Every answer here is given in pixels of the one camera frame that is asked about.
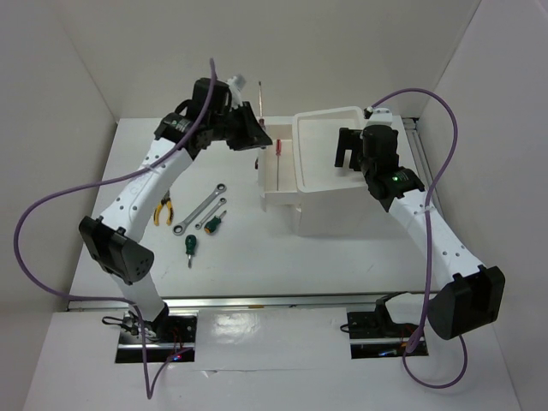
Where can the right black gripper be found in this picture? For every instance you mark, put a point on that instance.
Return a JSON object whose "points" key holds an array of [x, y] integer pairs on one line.
{"points": [[348, 139]]}

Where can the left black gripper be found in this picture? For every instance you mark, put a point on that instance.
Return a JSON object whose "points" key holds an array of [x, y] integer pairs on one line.
{"points": [[251, 135]]}

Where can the blue red handled screwdriver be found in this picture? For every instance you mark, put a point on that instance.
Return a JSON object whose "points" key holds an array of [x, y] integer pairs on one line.
{"points": [[261, 106]]}

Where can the red handled long screwdriver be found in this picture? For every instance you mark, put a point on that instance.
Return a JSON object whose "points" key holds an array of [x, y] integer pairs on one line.
{"points": [[278, 151]]}

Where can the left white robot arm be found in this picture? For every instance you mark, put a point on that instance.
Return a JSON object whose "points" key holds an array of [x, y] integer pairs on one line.
{"points": [[215, 112]]}

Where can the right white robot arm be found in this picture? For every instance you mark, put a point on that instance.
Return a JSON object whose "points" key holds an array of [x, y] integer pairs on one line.
{"points": [[470, 293]]}

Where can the white drawer cabinet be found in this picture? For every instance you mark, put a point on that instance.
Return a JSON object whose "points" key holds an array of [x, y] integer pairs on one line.
{"points": [[333, 201]]}

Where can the green orange stubby screwdriver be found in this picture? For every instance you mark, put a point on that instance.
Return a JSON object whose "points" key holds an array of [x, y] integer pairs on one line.
{"points": [[211, 226]]}

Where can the small silver ratchet wrench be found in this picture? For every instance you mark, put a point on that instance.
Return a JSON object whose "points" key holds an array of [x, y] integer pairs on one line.
{"points": [[210, 213]]}

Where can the large silver ratchet wrench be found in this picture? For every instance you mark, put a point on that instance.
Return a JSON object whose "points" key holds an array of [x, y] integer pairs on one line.
{"points": [[180, 228]]}

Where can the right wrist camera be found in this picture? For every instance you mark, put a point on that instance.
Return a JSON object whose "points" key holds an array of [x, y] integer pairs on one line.
{"points": [[378, 115]]}

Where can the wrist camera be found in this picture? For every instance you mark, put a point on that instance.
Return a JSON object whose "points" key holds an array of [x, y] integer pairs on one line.
{"points": [[236, 83], [378, 115]]}

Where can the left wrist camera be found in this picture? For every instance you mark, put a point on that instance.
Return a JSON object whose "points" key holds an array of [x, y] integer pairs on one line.
{"points": [[236, 83]]}

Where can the front aluminium rail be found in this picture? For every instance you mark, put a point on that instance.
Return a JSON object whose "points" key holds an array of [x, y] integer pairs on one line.
{"points": [[243, 301]]}

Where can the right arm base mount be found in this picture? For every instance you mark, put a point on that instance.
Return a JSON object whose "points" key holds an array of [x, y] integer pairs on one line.
{"points": [[373, 334]]}

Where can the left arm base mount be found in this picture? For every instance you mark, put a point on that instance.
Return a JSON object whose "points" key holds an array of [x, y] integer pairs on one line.
{"points": [[176, 339]]}

